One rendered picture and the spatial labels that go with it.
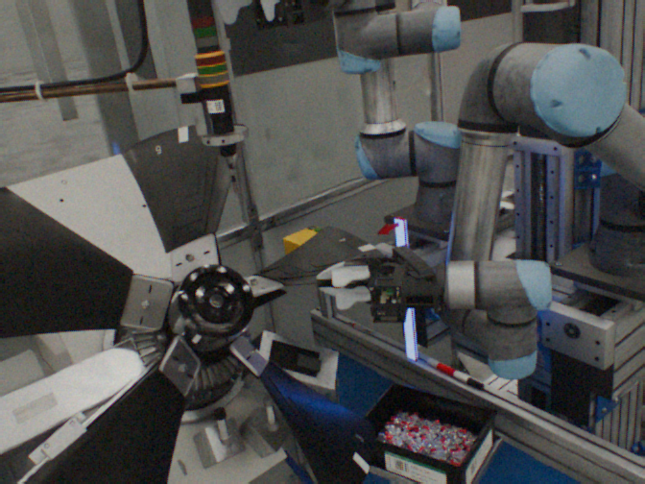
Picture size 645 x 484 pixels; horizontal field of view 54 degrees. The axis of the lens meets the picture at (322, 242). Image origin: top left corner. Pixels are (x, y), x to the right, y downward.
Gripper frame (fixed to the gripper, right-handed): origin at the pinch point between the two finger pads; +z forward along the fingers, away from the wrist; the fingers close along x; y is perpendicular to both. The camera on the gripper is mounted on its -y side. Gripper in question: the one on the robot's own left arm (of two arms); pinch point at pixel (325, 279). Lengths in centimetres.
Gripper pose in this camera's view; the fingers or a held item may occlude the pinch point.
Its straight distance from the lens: 107.1
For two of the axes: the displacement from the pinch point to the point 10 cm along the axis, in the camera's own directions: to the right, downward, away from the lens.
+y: -2.2, 5.1, -8.4
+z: -9.6, 0.3, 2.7
